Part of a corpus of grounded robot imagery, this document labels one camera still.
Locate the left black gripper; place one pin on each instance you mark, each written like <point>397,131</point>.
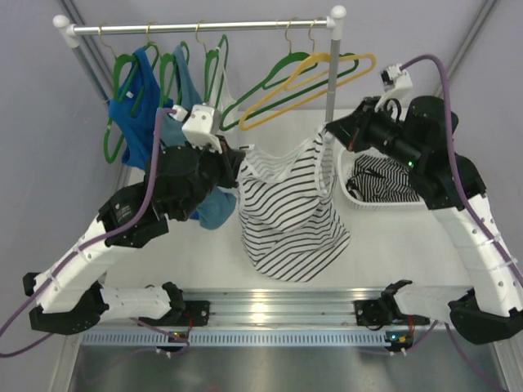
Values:
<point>228,164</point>

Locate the white plastic laundry basket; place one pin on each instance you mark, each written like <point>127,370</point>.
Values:
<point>345,164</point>

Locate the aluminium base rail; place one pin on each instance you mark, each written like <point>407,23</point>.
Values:
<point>282,307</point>

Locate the yellow hanger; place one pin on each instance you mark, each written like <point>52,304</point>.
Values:
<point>320,74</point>

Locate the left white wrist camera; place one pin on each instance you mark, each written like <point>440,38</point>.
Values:
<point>200,125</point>

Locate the bright blue tank top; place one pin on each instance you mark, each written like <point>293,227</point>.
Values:
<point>135,114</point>

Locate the green hanger with white top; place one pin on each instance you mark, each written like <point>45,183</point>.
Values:
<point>212,82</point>

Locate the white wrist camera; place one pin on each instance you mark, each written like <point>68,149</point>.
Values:
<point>200,125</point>
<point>396,83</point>

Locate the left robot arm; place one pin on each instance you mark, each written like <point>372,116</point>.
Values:
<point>69,296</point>

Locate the grey-blue tank top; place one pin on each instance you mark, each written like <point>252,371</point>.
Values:
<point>217,207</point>

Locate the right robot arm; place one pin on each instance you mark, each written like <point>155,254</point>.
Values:
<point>453,191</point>

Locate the white black-striped tank top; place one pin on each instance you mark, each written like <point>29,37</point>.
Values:
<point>290,228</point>

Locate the slotted grey cable duct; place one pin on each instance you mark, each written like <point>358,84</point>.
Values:
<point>245,338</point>

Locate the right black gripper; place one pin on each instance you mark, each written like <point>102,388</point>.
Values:
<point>351,130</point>

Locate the black white-striped garment in basket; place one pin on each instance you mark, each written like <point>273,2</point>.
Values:
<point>380,180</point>

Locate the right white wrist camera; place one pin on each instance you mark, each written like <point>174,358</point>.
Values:
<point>396,83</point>

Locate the green hanger with blue top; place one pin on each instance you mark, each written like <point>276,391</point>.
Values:
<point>119,62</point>

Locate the white and silver clothes rack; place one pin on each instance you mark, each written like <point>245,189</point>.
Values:
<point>72,33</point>

